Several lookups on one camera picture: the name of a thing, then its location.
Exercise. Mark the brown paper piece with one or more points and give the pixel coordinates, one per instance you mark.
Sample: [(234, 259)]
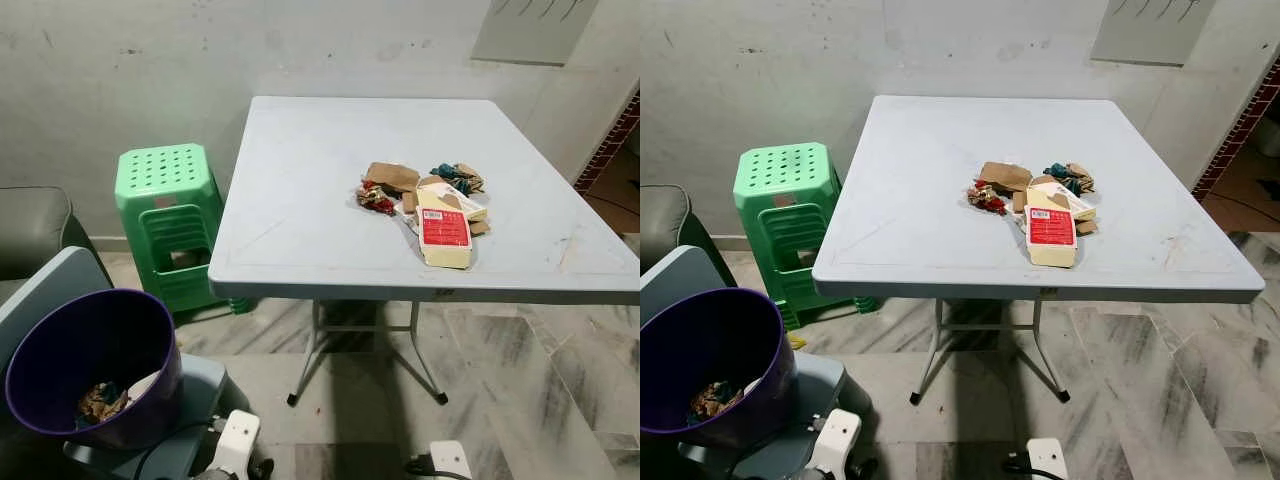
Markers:
[(392, 177), (1003, 176)]

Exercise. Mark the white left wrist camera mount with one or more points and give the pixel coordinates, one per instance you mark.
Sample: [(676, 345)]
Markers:
[(238, 440), (838, 440)]

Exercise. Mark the grey-green leather sofa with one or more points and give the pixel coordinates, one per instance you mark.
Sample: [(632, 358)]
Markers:
[(30, 225), (660, 215)]

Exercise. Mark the green plastic stool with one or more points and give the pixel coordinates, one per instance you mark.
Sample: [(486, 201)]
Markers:
[(785, 175), (165, 175)]

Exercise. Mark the grey wall poster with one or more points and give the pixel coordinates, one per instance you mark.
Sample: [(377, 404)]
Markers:
[(1150, 35), (530, 35)]

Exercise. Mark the blue-grey plastic child chair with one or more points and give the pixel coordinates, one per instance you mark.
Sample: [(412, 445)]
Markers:
[(200, 385), (680, 275)]

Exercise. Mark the cream box with red label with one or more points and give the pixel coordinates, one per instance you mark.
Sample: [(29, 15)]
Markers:
[(445, 228), (1050, 228)]

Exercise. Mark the white flattened carton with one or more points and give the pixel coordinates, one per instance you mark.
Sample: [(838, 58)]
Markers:
[(1078, 205), (470, 205)]

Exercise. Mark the small brown cardboard scrap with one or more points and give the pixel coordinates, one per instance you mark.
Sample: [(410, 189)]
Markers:
[(1085, 227), (478, 227)]

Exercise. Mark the purple rubbish bin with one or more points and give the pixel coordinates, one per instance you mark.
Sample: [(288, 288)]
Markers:
[(775, 400), (160, 400)]

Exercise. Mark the red crumpled wrapper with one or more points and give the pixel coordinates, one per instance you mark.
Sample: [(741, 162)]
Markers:
[(988, 200), (377, 198)]

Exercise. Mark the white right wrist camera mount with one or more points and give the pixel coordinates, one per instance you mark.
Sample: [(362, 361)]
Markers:
[(450, 462), (1048, 460)]

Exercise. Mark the teal crumpled wrapper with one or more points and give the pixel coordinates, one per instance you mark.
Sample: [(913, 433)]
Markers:
[(452, 177), (1063, 178)]

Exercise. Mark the crumpled paper trash pile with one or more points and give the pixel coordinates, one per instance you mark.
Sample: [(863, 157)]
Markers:
[(712, 400), (100, 403)]

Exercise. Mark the light blue folding table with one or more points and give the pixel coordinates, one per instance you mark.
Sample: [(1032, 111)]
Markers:
[(930, 200), (320, 200)]

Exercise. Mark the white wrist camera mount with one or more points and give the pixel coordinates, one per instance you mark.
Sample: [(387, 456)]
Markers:
[(450, 462), (1048, 460), (238, 440), (838, 440)]

